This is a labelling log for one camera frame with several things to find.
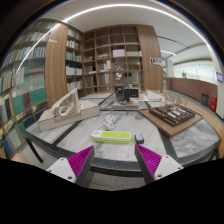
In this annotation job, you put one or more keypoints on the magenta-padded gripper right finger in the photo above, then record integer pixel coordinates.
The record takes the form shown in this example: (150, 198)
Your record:
(151, 161)

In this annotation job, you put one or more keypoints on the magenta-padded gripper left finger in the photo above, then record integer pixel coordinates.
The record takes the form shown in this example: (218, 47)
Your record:
(79, 161)

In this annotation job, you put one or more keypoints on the white and green power strip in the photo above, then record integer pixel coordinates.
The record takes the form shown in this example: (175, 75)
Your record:
(111, 136)

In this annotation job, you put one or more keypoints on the brown building model on board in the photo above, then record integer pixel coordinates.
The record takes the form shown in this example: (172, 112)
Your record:
(171, 116)

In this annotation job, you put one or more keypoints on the white architectural model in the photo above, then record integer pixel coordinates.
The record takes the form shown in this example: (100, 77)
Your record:
(70, 111)

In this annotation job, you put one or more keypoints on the small white building model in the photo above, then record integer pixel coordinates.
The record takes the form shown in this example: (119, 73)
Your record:
(154, 96)

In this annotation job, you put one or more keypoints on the thin wooden stick model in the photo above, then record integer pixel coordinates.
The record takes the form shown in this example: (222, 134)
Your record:
(175, 99)

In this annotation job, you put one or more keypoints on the curved wooden slat bench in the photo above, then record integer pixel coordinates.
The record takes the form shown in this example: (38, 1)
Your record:
(213, 123)

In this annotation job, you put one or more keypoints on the black building model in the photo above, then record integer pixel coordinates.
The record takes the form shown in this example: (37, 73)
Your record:
(125, 93)

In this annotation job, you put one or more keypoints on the black waste bin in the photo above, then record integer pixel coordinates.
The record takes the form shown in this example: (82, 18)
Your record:
(205, 100)

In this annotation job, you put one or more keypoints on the red waste bin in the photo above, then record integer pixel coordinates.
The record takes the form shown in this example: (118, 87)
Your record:
(213, 104)

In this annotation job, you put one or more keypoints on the glass-fronted bookcase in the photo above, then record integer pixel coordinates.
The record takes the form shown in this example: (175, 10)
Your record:
(26, 86)

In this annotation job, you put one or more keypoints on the short ceiling light strip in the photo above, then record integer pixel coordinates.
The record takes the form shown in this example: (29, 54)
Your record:
(168, 52)

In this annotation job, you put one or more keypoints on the wooden shelf unit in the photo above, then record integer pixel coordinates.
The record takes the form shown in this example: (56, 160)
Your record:
(148, 43)

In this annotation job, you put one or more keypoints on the long curved ceiling light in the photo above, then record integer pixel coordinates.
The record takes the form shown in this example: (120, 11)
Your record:
(133, 5)

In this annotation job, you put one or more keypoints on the framed wall picture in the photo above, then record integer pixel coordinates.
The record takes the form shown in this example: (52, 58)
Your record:
(156, 62)

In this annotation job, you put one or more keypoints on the wall-mounted screen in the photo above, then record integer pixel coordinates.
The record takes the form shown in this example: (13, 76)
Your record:
(219, 77)

